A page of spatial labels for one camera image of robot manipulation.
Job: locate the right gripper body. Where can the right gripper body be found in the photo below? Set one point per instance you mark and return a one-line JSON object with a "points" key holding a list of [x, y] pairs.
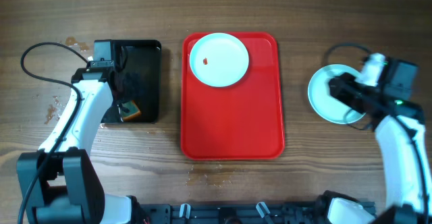
{"points": [[357, 94]]}

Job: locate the green orange sponge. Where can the green orange sponge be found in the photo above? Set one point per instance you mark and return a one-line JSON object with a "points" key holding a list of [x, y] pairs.
{"points": [[128, 111]]}

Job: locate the white plate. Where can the white plate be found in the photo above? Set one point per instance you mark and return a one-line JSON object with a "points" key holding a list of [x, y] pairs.
{"points": [[323, 103], [219, 60]]}

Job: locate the white plate top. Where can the white plate top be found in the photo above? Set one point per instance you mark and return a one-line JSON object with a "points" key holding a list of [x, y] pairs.
{"points": [[219, 60]]}

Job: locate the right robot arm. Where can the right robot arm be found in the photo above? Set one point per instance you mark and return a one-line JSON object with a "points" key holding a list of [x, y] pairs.
{"points": [[401, 139]]}

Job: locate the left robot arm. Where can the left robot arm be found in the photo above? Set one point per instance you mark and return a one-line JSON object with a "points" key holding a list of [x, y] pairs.
{"points": [[58, 182]]}

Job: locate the black water tray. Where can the black water tray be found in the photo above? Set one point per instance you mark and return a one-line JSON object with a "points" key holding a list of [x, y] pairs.
{"points": [[140, 81]]}

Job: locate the red plastic tray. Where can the red plastic tray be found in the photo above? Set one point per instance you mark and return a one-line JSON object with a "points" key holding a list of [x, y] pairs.
{"points": [[243, 121]]}

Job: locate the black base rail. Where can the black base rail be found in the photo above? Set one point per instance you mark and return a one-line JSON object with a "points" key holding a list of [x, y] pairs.
{"points": [[286, 213]]}

